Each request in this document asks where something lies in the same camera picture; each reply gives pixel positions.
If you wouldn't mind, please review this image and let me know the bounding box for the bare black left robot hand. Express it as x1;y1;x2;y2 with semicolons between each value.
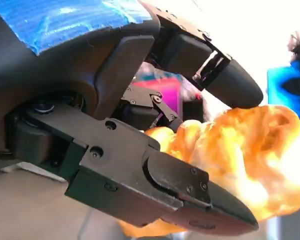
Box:
0;0;265;238

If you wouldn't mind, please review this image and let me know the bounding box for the long orange toy bread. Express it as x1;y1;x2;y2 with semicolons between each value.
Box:
117;104;300;237

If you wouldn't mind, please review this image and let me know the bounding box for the person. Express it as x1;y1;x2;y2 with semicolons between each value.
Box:
266;31;300;126

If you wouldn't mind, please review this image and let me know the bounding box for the magenta box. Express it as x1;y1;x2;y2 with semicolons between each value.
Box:
133;62;203;121

